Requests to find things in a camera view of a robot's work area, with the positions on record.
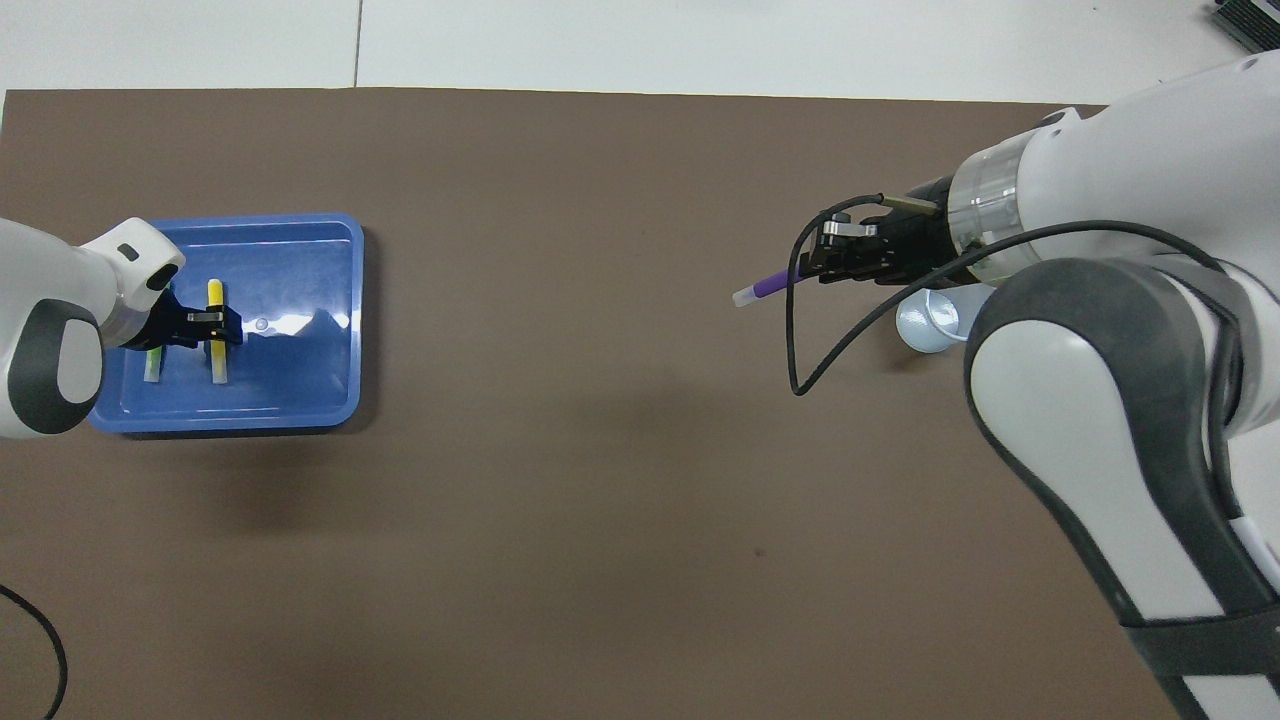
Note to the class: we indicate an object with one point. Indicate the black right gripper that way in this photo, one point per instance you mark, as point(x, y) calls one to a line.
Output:
point(915, 240)

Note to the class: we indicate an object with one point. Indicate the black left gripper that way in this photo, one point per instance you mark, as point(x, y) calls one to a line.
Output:
point(150, 325)

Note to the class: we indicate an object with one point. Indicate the yellow pen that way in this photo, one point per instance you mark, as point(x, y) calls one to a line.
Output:
point(217, 292)

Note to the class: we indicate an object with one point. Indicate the green pen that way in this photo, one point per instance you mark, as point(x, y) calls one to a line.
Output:
point(155, 365)

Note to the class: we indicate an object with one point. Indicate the purple pen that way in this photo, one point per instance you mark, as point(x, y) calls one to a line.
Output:
point(770, 285)

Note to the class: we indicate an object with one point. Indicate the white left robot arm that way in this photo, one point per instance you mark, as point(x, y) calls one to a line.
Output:
point(60, 300)

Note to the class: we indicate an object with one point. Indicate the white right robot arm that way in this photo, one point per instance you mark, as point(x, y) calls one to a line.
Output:
point(1120, 300)

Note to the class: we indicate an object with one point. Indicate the blue plastic tray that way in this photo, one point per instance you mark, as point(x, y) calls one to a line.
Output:
point(300, 380)

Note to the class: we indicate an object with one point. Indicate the translucent plastic cup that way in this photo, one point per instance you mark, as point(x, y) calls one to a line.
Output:
point(930, 325)

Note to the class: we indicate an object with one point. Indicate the brown table mat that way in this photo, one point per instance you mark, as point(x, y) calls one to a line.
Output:
point(600, 500)

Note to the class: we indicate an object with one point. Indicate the grey laptop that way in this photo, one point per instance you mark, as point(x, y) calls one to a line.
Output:
point(1255, 20)

